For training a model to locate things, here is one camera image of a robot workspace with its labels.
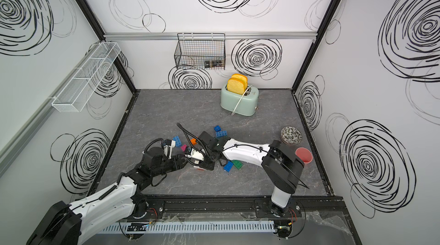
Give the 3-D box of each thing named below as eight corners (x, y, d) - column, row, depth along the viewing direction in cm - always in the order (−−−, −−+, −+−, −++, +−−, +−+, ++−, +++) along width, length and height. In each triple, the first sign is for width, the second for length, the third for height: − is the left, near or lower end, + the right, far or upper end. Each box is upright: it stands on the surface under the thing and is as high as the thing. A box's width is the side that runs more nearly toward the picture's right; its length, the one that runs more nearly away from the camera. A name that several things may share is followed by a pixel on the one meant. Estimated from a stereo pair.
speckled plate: (282, 145, 96) (284, 140, 92) (278, 130, 102) (280, 126, 98) (300, 145, 96) (303, 140, 92) (295, 130, 102) (298, 126, 98)
